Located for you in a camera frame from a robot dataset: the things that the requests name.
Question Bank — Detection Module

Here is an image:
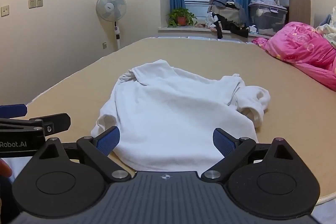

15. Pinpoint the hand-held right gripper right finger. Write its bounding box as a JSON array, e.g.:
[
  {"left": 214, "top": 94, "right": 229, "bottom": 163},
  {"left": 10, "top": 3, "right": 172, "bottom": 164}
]
[{"left": 201, "top": 128, "right": 300, "bottom": 182}]

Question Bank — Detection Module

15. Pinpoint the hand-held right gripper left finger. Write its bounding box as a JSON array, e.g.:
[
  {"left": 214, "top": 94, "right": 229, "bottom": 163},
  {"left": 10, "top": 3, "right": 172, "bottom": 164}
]
[{"left": 39, "top": 126, "right": 132, "bottom": 182}]

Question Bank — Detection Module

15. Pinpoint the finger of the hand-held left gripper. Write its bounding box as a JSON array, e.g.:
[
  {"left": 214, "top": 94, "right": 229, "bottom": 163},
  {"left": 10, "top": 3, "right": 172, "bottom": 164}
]
[
  {"left": 16, "top": 113, "right": 71, "bottom": 135},
  {"left": 0, "top": 104, "right": 28, "bottom": 118}
]

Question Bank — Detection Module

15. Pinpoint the white shirt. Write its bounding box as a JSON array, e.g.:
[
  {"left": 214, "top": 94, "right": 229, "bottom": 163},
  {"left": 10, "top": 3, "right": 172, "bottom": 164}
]
[{"left": 91, "top": 59, "right": 271, "bottom": 173}]

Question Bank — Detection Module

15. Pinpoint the pile of clothes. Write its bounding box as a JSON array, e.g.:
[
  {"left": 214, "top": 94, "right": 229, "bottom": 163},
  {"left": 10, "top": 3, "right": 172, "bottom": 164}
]
[{"left": 205, "top": 0, "right": 249, "bottom": 39}]

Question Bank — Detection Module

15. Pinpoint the person's left hand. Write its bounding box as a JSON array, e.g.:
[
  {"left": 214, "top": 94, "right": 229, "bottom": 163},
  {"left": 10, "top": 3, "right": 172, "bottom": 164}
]
[{"left": 0, "top": 158, "right": 12, "bottom": 178}]

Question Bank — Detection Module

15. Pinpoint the beige bed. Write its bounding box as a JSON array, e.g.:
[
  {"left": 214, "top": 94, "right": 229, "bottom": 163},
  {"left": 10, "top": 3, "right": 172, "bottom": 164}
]
[{"left": 0, "top": 36, "right": 336, "bottom": 206}]

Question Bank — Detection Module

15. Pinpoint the pink floral quilt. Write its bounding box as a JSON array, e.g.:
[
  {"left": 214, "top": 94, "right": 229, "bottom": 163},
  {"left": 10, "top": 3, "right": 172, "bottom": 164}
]
[{"left": 251, "top": 21, "right": 336, "bottom": 92}]

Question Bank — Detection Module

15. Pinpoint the white standing fan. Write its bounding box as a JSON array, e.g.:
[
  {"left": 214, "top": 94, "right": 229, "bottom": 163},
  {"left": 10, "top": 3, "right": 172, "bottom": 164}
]
[{"left": 96, "top": 0, "right": 127, "bottom": 51}]

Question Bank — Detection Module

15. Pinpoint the potted green plant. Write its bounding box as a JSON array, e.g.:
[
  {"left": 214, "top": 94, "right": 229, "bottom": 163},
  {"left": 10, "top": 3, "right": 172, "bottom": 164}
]
[{"left": 167, "top": 7, "right": 198, "bottom": 28}]

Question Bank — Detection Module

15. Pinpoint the clear plastic storage box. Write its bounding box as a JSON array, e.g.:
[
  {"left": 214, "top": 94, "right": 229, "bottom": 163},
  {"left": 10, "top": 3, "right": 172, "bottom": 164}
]
[{"left": 248, "top": 1, "right": 288, "bottom": 36}]

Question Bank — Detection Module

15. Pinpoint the folded light cloth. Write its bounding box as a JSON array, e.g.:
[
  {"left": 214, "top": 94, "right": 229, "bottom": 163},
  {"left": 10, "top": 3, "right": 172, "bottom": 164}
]
[{"left": 251, "top": 0, "right": 279, "bottom": 6}]

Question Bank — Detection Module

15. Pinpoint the white floral quilt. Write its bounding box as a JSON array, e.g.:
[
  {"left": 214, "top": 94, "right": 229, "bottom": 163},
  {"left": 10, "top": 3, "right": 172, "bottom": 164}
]
[{"left": 315, "top": 6, "right": 336, "bottom": 48}]

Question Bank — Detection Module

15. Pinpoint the blue-grey cloth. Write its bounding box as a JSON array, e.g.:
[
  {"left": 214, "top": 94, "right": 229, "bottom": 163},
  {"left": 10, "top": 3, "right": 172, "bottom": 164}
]
[{"left": 314, "top": 14, "right": 332, "bottom": 28}]

